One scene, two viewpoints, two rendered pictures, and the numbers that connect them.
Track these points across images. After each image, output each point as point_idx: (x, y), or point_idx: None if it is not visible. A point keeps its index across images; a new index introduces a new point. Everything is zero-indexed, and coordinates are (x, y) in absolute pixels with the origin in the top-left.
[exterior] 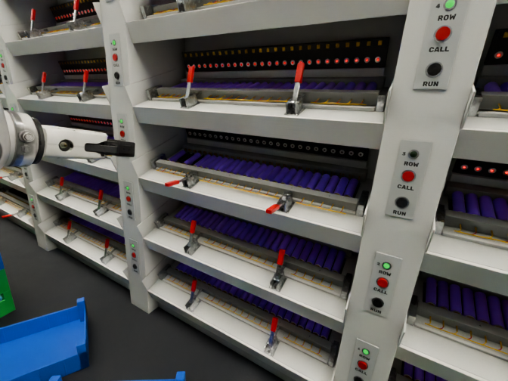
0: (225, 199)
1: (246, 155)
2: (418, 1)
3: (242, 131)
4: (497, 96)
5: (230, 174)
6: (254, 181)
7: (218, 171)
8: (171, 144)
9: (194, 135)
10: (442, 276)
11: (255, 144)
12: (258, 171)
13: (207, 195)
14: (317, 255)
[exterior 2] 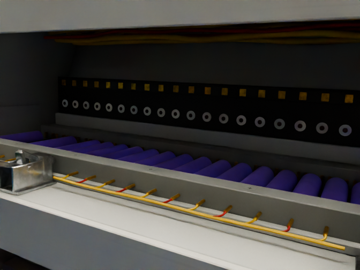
0: (128, 235)
1: (190, 147)
2: None
3: (226, 11)
4: None
5: (154, 167)
6: (235, 187)
7: (118, 161)
8: (17, 117)
9: (74, 108)
10: None
11: (216, 125)
12: (235, 175)
13: (65, 216)
14: None
